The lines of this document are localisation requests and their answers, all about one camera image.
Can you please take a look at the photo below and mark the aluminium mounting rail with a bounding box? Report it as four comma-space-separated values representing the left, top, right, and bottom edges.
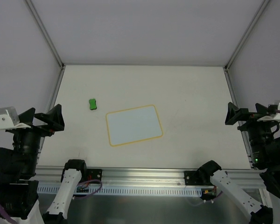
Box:
33, 166, 265, 189

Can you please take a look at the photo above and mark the right aluminium frame post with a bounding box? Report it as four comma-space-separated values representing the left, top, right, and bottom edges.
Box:
223, 0, 272, 169

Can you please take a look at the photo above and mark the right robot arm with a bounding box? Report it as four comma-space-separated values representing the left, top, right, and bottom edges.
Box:
195, 102, 280, 224

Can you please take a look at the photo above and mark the yellow-framed small whiteboard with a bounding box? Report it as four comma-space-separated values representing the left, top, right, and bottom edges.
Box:
105, 105, 163, 147

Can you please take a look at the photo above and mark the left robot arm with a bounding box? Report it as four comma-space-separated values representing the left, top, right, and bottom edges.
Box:
0, 105, 88, 224

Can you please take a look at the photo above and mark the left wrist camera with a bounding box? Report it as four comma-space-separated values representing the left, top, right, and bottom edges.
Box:
0, 106, 31, 130

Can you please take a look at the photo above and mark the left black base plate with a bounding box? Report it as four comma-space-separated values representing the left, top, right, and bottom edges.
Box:
60, 167, 103, 185

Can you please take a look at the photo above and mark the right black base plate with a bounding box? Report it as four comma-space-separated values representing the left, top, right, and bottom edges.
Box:
183, 170, 212, 186

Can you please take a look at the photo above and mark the aluminium frame post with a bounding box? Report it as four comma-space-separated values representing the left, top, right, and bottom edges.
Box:
223, 0, 272, 169
23, 0, 66, 166

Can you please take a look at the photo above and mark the white slotted cable duct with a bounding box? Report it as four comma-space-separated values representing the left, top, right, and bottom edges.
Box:
37, 185, 202, 197

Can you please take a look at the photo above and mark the green whiteboard eraser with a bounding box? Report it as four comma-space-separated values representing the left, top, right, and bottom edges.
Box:
88, 98, 97, 111

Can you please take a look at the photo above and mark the left aluminium frame post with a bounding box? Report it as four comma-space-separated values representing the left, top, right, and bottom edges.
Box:
23, 0, 66, 166

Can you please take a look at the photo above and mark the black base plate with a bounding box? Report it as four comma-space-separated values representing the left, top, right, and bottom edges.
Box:
60, 167, 103, 185
183, 170, 212, 186

